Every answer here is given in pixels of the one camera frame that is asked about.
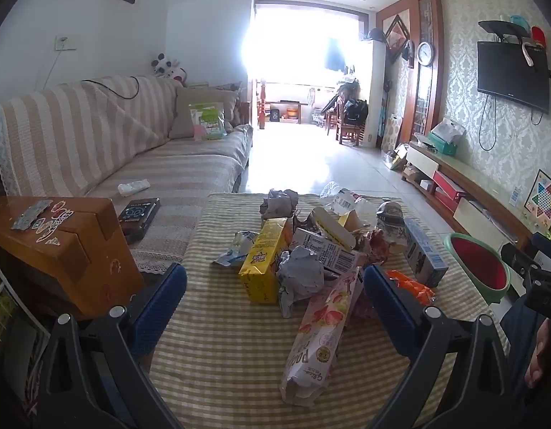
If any orange plastic bag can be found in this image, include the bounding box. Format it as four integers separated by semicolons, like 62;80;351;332
386;270;436;306

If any long pink snack wrapper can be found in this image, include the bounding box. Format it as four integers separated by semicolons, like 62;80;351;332
279;269;363;407

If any ink painting paper cup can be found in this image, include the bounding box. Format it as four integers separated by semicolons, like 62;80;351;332
376;201;407;254

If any red brown wrapper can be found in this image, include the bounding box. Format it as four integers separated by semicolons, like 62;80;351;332
361;228;390;265

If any white blue milk carton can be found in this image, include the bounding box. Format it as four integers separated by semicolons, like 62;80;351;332
291;228;357;275

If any grey white paper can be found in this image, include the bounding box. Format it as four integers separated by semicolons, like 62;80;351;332
276;246;324;319

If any yellow cardboard box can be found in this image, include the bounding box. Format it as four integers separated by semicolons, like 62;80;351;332
238;218;293;304

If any blue white snack bag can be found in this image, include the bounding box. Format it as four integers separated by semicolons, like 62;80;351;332
214;231;259;267

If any clear plastic water bottle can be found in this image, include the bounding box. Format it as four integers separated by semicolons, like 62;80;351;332
319;181;377;230

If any brown paper ball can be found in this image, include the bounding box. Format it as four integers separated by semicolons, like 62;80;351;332
259;189;299;220

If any green red trash bin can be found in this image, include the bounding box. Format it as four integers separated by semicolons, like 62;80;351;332
443;232;511;304

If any person's right hand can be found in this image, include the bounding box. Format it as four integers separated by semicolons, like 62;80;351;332
525;319;551;388

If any chinese checkers board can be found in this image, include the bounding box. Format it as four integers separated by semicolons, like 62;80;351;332
525;169;551;230

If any long wooden tv cabinet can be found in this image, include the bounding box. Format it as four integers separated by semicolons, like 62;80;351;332
407;142;533;250

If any blue grey carton box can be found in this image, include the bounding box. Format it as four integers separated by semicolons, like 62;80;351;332
404;218;448;289

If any striped green tablecloth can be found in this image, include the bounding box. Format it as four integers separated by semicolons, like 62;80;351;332
145;193;511;429

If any wooden side cabinet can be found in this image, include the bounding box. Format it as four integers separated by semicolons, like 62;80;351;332
0;196;146;320

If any green tissue box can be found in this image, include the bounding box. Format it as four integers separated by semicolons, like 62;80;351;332
428;132;458;157

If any torn yellow white box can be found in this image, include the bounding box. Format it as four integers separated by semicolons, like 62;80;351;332
311;207;369;251

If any wooden dining chair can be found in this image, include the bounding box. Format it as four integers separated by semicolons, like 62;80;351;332
335;96;361;147

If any striped beige sofa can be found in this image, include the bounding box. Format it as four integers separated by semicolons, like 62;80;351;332
0;75;253;274

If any beige sofa cushion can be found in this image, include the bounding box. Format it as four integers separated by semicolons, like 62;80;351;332
169;87;238;139

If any green pink snack bag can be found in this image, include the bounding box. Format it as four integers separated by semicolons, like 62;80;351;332
188;103;227;140

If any panda plush toy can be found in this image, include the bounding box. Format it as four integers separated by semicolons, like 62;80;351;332
151;52;187;84

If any wall mounted black television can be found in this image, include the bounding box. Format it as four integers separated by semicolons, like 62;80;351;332
477;42;551;114

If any round wall clock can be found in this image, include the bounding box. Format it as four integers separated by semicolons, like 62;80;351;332
416;41;435;66

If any black cable on sofa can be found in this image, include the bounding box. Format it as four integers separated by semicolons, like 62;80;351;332
80;75;142;100

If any white wall socket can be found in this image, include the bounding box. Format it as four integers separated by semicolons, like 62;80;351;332
54;35;78;52

